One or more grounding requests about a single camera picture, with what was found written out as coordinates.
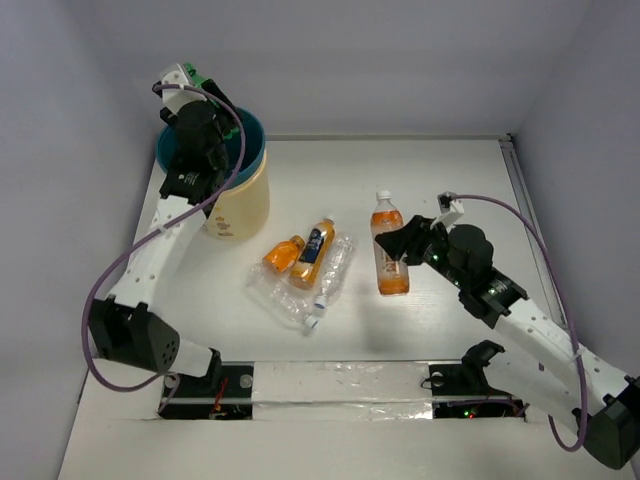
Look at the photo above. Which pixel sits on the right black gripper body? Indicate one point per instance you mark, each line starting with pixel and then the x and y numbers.
pixel 436 256

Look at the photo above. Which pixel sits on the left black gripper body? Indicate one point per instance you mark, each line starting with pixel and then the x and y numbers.
pixel 220 107

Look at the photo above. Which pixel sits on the yellow orange juice bottle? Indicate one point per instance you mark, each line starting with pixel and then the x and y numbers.
pixel 306 269

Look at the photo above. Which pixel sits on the small orange bottle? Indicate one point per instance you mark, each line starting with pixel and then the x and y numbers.
pixel 284 255

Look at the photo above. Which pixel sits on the clear plastic bottle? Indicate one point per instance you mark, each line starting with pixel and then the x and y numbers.
pixel 280 300

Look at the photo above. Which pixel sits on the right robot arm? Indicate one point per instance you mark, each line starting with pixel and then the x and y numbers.
pixel 537 360

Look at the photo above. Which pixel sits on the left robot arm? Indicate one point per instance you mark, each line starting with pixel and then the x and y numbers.
pixel 120 317

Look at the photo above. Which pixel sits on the beige bin with teal liner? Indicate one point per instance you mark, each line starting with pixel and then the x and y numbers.
pixel 241 210

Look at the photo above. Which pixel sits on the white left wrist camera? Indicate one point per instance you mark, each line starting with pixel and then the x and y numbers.
pixel 175 98

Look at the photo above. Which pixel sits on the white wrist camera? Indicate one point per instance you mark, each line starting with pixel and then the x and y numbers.
pixel 451 210
pixel 175 98

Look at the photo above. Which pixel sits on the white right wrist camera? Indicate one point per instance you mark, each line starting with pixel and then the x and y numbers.
pixel 451 210

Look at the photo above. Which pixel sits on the metal rail at table edge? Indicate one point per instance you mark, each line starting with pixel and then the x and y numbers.
pixel 524 205

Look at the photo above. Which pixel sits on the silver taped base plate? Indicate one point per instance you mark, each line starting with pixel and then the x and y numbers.
pixel 341 391

